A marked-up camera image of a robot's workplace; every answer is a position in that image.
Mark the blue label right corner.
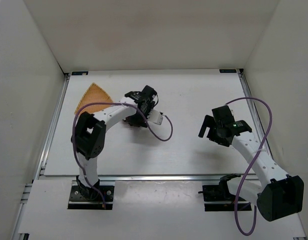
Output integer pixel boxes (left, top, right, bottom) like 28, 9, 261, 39
219, 69, 237, 74

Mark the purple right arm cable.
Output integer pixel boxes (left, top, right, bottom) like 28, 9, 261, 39
223, 97, 273, 237

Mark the triangular woven bamboo basket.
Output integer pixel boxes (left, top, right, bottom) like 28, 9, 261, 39
74, 82, 114, 115

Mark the front aluminium frame rail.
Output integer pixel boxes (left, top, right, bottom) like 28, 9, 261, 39
38, 174, 247, 182

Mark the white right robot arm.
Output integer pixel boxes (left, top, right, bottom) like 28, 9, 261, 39
198, 105, 304, 222

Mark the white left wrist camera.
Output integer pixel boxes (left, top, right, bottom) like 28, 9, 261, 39
147, 109, 163, 125

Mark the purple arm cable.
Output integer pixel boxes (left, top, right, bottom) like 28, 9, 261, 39
71, 101, 174, 208
223, 97, 273, 237

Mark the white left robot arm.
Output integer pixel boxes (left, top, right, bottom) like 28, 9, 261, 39
71, 83, 158, 201

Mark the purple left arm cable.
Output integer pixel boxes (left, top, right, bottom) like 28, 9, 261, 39
71, 101, 174, 208

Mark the right aluminium frame rail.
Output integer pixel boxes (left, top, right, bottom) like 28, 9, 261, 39
237, 68, 282, 181

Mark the dark red fake grape bunch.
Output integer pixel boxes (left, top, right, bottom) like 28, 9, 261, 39
123, 114, 148, 128

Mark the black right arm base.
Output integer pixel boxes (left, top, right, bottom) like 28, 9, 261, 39
198, 173, 241, 212

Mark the left aluminium frame rail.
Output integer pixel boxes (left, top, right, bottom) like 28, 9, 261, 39
32, 73, 71, 182

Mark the aluminium frame rail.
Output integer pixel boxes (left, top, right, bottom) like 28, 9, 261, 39
38, 174, 247, 182
237, 68, 282, 181
32, 73, 71, 182

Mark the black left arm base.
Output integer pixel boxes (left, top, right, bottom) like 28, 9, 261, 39
67, 181, 115, 210

